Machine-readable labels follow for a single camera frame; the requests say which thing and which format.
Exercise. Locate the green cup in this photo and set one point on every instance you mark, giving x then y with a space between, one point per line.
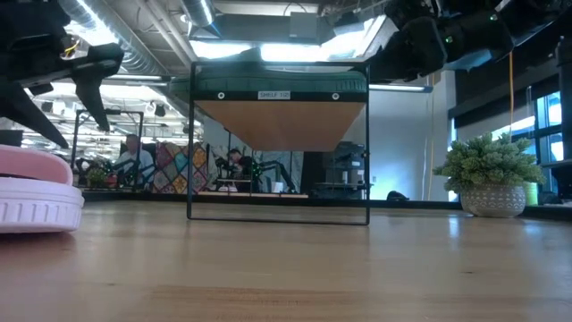
532 194

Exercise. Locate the fluorescent ceiling light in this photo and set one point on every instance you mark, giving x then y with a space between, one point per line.
402 87

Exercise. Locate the person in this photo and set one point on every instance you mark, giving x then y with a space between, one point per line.
239 163
134 161

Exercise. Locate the black equipment cabinet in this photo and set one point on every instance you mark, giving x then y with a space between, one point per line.
344 165

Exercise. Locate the pink rubber slide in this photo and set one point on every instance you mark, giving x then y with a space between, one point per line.
36 205

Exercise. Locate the black rounded object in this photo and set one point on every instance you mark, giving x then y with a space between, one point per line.
397 196

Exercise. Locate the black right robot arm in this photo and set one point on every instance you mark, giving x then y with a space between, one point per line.
482 31

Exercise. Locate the silver rectangular air duct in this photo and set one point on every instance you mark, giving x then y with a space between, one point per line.
357 40

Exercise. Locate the colourful patchwork quilt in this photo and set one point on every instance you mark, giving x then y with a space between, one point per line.
179 170

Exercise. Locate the silver spiral air duct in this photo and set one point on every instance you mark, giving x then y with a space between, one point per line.
199 11
134 58

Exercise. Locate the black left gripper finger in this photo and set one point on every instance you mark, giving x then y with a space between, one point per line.
18 109
96 62

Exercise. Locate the small background potted plant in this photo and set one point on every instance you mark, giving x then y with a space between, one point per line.
96 176

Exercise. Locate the black metal wood shelf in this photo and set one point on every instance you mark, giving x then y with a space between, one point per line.
281 125

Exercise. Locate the green potted plant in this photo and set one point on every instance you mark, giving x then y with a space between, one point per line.
487 165

